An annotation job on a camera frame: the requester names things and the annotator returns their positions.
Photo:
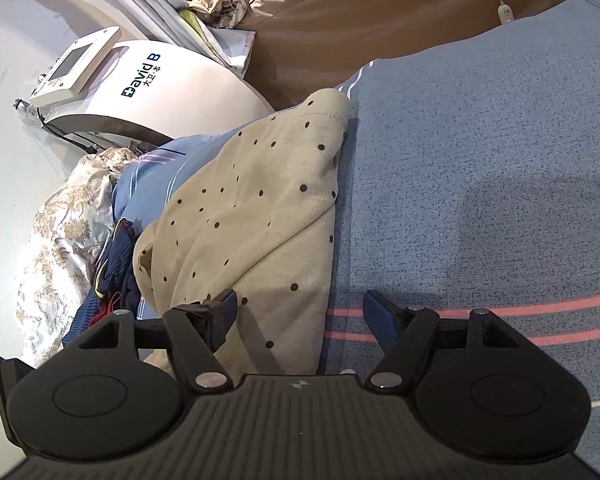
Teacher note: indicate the navy and red clothes pile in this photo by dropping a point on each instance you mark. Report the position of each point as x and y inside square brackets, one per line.
[114, 286]

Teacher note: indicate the floral beige quilt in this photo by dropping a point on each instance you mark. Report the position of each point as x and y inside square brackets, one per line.
[68, 233]

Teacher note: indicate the blue striped bed sheet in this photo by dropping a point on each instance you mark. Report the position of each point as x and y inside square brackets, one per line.
[468, 184]

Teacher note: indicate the white David B machine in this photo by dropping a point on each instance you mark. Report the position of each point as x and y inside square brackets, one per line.
[149, 92]

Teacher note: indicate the brown covered sofa bed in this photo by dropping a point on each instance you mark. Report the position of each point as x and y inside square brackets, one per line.
[305, 45]

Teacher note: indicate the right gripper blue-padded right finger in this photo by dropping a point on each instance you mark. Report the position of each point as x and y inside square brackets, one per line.
[404, 335]

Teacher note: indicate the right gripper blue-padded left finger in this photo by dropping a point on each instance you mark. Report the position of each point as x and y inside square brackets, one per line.
[196, 332]

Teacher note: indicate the beige polka dot shirt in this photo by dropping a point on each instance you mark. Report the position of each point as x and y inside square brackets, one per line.
[258, 219]

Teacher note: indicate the white corded switch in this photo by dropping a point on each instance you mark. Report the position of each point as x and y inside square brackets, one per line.
[505, 12]

